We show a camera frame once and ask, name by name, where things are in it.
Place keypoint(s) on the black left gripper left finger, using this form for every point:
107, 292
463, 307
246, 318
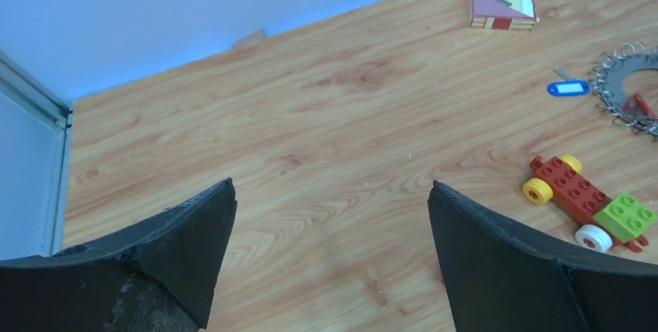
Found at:
156, 275

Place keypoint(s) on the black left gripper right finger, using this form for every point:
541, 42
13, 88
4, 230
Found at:
501, 275

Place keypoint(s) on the blue key tag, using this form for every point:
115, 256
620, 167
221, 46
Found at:
568, 86

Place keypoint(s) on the red key tag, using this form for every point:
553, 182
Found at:
637, 106

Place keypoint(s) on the red toy brick car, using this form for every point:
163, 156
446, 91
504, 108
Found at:
605, 222

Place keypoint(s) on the red patterned card box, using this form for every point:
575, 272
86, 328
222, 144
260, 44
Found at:
503, 14

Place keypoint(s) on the aluminium frame post left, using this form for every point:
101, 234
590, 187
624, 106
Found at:
35, 144

